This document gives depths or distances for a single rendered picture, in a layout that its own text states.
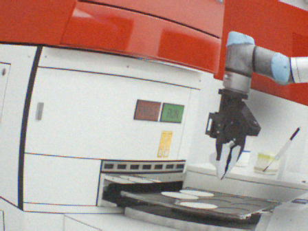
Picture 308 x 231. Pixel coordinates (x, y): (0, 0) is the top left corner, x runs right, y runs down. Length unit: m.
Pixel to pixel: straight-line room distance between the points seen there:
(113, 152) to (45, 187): 0.32
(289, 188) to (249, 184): 0.17
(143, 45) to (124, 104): 0.17
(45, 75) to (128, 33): 0.27
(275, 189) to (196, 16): 0.57
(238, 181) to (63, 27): 0.88
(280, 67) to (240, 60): 0.12
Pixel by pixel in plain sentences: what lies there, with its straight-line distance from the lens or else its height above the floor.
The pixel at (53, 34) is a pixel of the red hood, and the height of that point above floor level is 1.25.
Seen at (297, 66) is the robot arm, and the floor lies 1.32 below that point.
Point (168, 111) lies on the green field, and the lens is 2.18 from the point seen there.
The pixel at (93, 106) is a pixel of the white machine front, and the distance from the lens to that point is 1.88.
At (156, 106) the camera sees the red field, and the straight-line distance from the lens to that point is 2.12.
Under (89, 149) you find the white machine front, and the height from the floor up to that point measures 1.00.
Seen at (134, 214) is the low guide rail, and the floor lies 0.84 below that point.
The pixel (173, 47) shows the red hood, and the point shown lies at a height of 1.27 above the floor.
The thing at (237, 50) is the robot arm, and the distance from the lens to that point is 1.88.
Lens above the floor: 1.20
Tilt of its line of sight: 3 degrees down
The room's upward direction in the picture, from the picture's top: 11 degrees clockwise
